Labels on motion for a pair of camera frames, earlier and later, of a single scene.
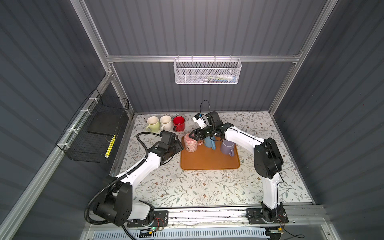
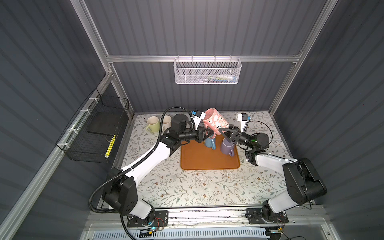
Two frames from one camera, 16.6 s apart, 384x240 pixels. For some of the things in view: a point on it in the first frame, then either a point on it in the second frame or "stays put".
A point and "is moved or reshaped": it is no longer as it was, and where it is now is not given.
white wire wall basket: [207, 71] stays put
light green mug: [153, 124] stays put
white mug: [166, 121] stays put
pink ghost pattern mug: [191, 145] is moved or reshaped
